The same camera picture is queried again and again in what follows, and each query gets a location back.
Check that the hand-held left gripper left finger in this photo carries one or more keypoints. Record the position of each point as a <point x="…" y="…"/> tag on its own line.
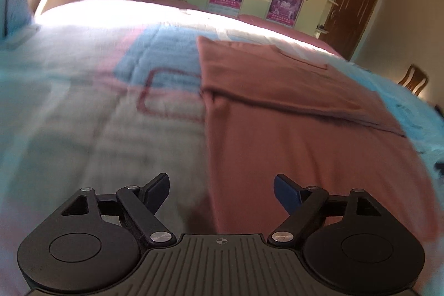
<point x="158" y="190"/>

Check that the wooden chair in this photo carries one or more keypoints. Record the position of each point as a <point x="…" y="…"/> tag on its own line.
<point x="414" y="77"/>

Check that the bed with blue quilt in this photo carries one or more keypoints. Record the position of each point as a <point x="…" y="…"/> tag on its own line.
<point x="86" y="126"/>

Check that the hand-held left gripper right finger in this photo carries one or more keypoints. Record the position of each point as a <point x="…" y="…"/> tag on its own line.
<point x="286" y="192"/>

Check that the pink knit sweater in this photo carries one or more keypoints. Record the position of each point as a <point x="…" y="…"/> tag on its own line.
<point x="295" y="143"/>

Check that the brown wooden door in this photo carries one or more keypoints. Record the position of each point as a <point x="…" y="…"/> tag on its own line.
<point x="357" y="11"/>

